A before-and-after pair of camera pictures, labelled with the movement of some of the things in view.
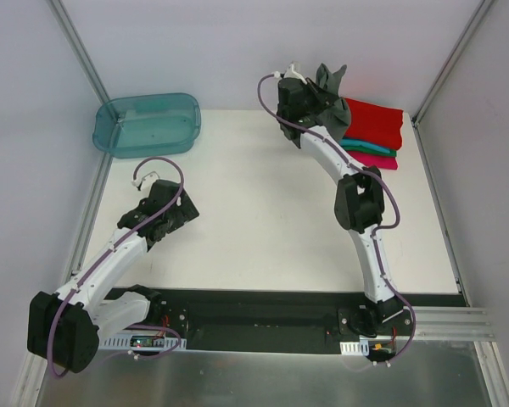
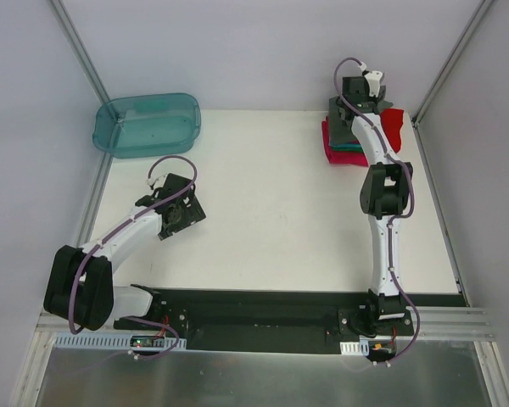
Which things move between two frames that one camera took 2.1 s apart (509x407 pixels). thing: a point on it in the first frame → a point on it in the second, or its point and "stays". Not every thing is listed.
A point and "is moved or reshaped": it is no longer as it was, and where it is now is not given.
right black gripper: [322, 96] → [337, 104]
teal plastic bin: [148, 125] stays
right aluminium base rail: [456, 324] stays
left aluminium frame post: [71, 33] stays
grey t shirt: [336, 116] is moved or reshaped
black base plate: [304, 320] stays
